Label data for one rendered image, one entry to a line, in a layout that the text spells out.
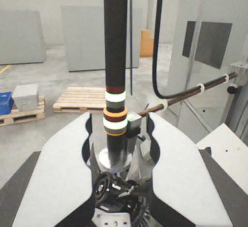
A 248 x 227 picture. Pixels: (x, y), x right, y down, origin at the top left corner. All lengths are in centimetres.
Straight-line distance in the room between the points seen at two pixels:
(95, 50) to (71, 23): 111
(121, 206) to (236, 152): 42
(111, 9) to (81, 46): 566
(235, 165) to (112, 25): 58
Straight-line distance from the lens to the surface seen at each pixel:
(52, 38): 1263
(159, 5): 32
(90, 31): 587
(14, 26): 769
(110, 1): 25
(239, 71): 77
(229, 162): 68
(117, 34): 25
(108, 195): 57
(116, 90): 27
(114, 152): 34
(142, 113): 35
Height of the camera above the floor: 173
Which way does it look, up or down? 27 degrees down
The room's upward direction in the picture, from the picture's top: 2 degrees clockwise
